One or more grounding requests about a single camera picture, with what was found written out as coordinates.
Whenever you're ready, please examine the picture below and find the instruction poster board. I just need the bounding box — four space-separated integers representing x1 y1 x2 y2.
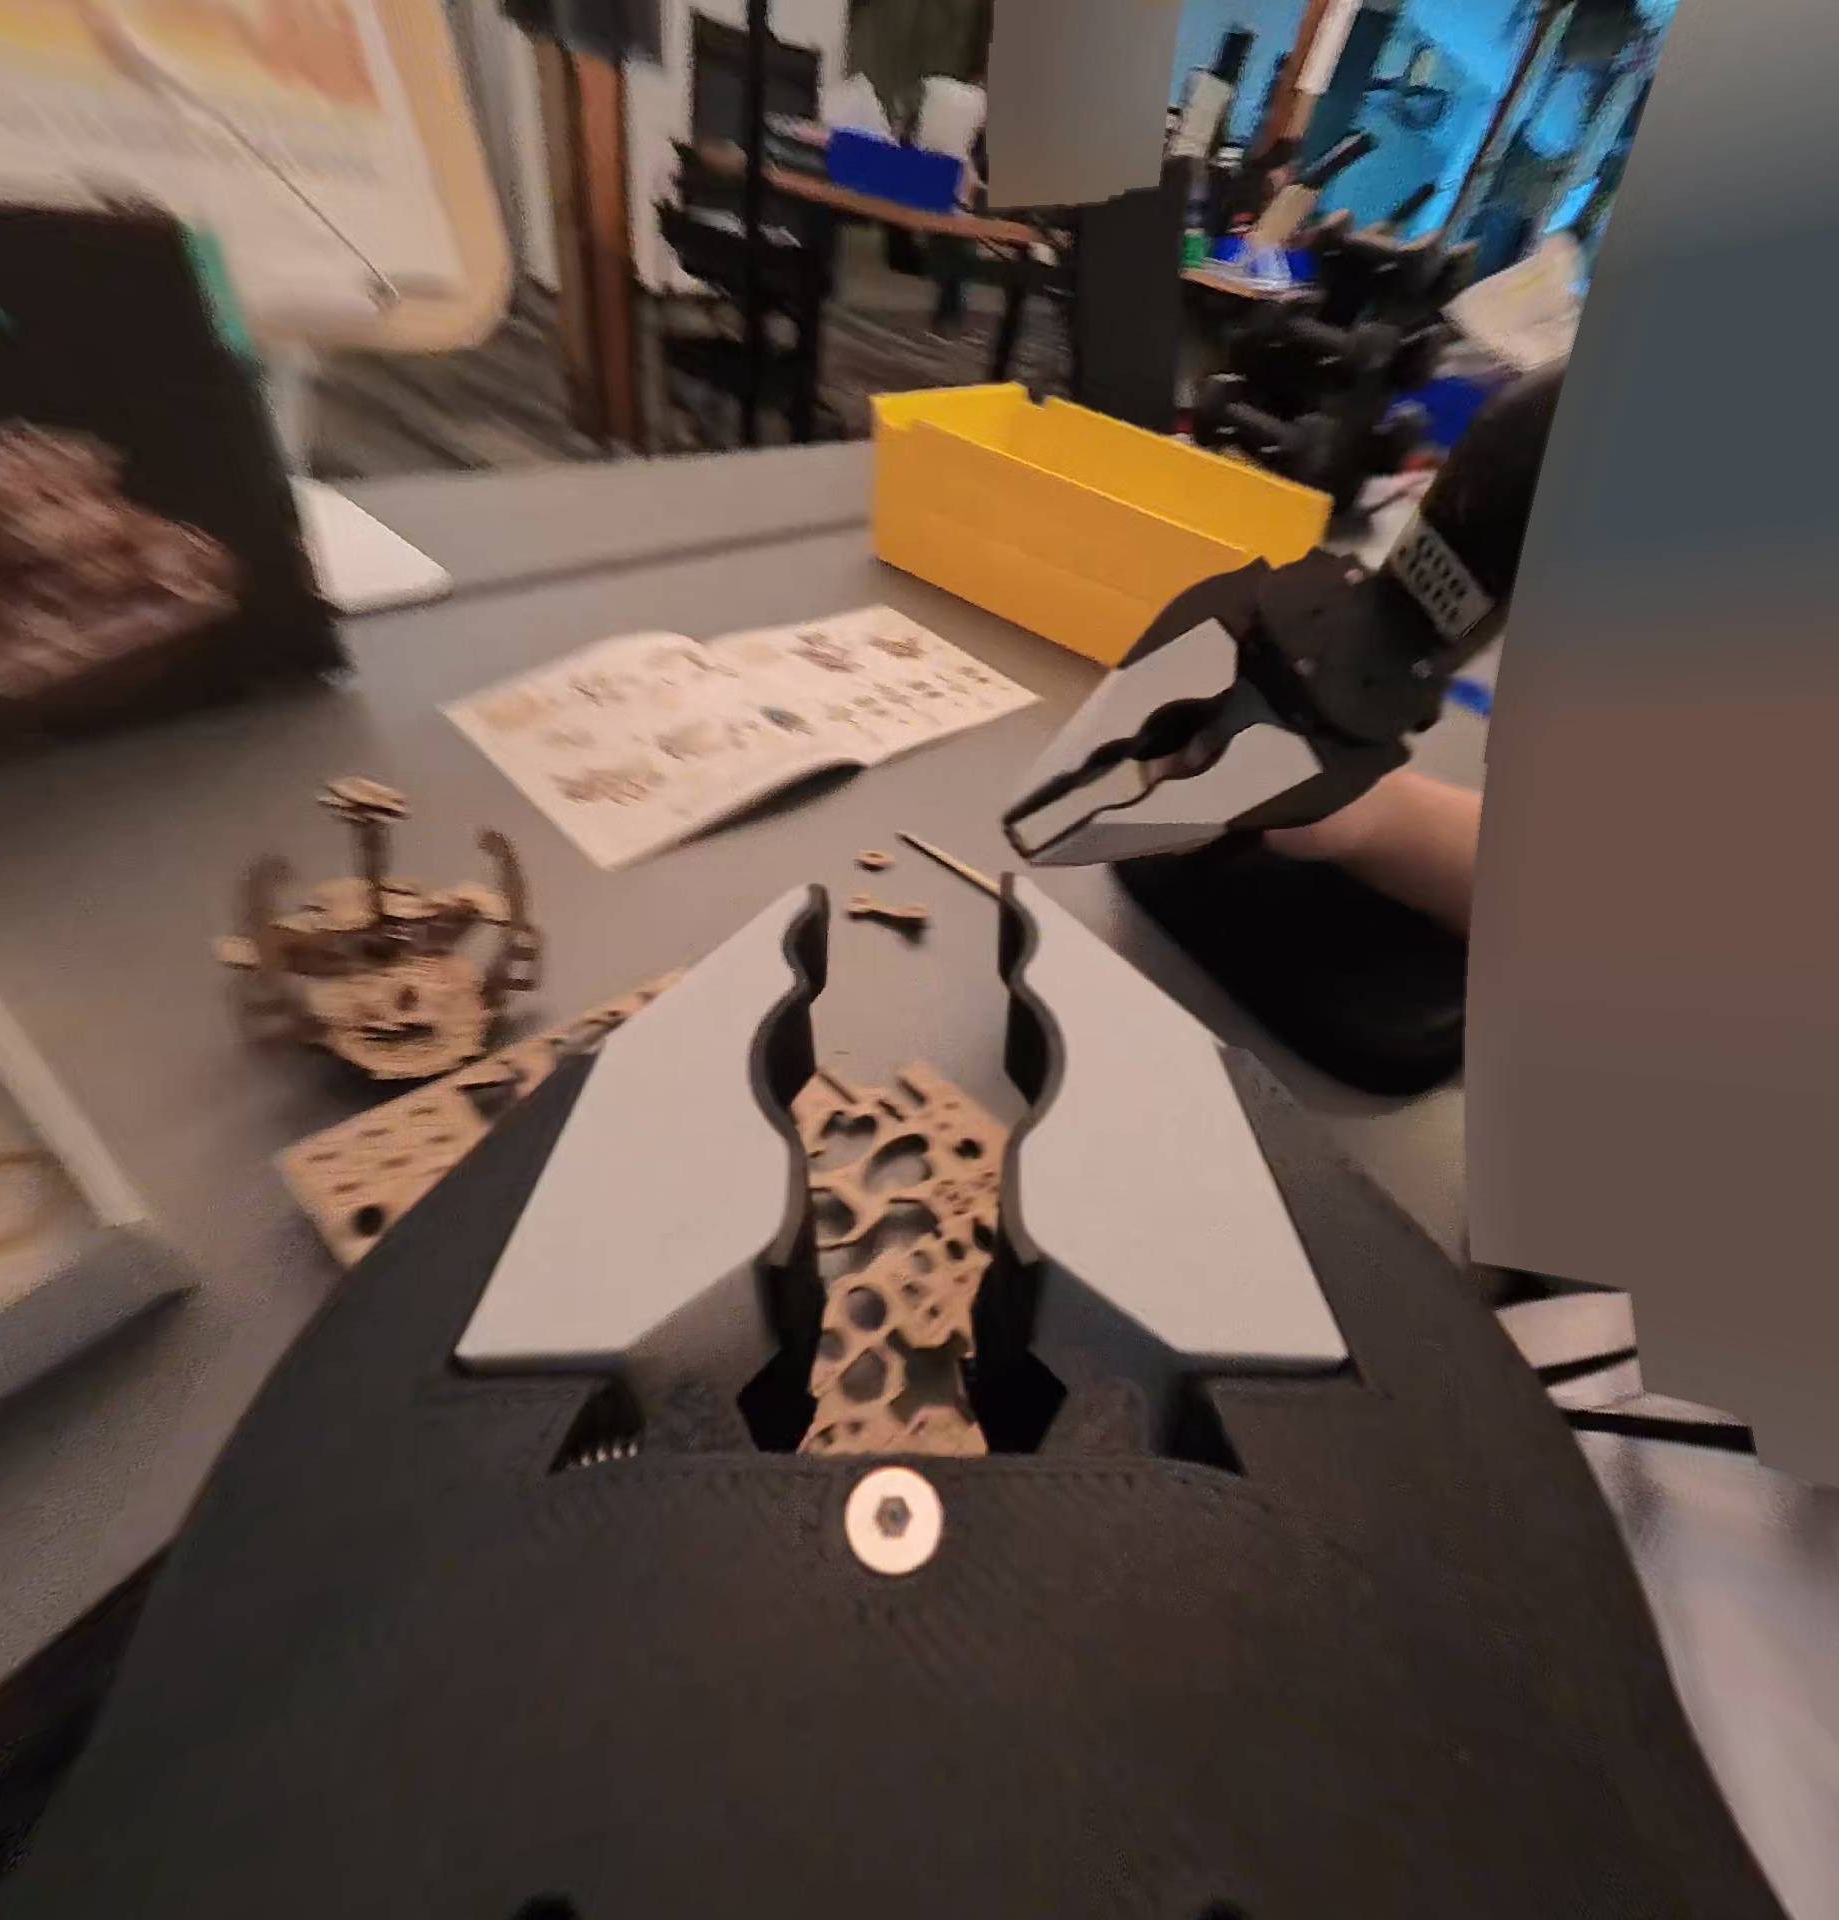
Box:
0 0 521 358

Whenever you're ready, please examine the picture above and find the person's right forearm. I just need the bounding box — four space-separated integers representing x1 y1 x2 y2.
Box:
1282 756 1482 929

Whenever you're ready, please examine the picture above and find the black model kit box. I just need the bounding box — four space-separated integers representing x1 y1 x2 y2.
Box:
0 201 351 739

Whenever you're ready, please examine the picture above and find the yellow plastic bin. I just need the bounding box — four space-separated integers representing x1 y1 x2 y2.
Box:
873 382 1334 670

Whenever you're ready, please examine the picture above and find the blue storage bin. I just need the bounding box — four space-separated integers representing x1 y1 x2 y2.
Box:
828 128 964 213

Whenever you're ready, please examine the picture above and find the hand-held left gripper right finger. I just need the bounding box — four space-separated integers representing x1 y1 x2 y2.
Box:
999 875 1350 1377

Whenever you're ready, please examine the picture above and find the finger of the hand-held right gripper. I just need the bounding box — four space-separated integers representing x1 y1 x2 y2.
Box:
1002 621 1246 824
1002 725 1341 868

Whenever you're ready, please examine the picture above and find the black strap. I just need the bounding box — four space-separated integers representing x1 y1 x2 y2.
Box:
1537 1350 1760 1455

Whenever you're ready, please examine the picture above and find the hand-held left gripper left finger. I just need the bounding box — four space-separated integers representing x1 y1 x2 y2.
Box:
453 885 830 1377

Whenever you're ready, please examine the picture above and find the white cardboard tray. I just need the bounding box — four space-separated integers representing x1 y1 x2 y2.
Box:
0 942 202 1427

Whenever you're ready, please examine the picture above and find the wooden gear model assembly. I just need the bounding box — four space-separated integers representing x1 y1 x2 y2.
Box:
216 777 547 1082

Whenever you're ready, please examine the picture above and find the illustrated instruction booklet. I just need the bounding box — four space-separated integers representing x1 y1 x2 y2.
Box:
440 605 1045 872

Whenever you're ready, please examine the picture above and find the laser-cut wooden parts sheet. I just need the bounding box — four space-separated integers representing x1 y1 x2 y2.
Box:
277 967 1013 1455

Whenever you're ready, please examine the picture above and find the black office chair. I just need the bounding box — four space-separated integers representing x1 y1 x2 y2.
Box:
660 133 841 450

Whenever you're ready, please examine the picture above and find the black dumbbell rack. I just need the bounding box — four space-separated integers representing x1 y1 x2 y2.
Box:
1196 226 1477 519

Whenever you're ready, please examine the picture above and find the white rounded base plate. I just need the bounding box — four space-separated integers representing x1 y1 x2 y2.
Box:
290 475 456 616

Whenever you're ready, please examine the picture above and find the pointed wooden stick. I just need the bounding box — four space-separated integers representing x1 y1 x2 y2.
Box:
896 831 1013 900

